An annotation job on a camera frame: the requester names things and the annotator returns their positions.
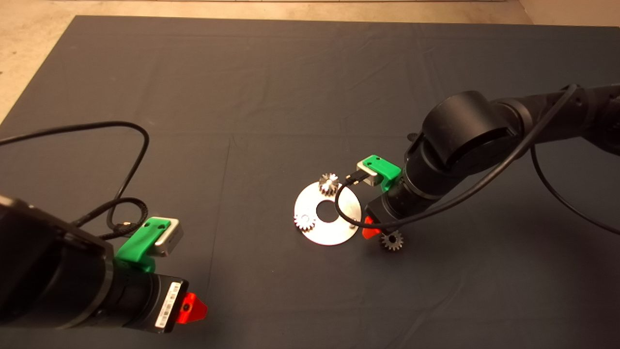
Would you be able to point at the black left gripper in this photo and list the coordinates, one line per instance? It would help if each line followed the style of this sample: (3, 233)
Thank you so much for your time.
(164, 303)

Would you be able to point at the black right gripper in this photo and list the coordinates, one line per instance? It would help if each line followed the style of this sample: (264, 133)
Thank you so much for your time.
(382, 213)

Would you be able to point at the small steel planetary gear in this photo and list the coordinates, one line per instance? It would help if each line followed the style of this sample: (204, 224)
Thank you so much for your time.
(328, 184)
(304, 222)
(393, 241)

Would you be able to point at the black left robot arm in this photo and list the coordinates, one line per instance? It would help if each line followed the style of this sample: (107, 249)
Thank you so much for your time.
(58, 271)

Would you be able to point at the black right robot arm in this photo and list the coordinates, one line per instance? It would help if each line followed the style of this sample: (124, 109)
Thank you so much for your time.
(465, 135)

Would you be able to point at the round metal carrier plate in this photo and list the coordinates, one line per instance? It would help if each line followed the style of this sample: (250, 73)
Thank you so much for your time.
(329, 235)

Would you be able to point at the dark grey table cloth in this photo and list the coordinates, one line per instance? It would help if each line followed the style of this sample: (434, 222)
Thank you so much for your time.
(339, 72)

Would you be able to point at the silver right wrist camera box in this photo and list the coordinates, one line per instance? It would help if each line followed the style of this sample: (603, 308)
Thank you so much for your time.
(369, 175)

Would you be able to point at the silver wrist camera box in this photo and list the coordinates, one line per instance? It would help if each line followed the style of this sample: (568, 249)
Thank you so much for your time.
(169, 242)
(369, 175)

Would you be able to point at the green right camera mount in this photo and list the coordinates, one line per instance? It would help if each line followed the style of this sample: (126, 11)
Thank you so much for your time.
(385, 169)

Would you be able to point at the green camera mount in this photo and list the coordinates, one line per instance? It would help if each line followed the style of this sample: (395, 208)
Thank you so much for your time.
(138, 245)
(385, 169)

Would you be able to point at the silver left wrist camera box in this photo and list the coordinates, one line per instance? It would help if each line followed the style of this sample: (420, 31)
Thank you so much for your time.
(169, 242)

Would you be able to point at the green left camera mount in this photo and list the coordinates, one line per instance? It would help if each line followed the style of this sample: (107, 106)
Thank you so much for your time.
(138, 245)

